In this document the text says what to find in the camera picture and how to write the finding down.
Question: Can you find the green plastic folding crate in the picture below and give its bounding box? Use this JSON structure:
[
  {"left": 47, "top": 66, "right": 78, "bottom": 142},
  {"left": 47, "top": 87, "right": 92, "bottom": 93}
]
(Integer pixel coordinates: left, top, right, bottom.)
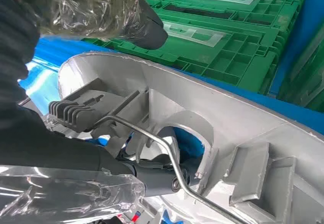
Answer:
[
  {"left": 277, "top": 24, "right": 324, "bottom": 113},
  {"left": 143, "top": 0, "right": 306, "bottom": 32},
  {"left": 84, "top": 9, "right": 294, "bottom": 96}
]

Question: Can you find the blue metal shelf rack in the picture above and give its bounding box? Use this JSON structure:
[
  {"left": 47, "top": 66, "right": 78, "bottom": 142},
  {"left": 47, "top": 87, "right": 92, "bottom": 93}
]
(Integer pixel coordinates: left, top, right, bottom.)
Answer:
[{"left": 19, "top": 0, "right": 324, "bottom": 224}]

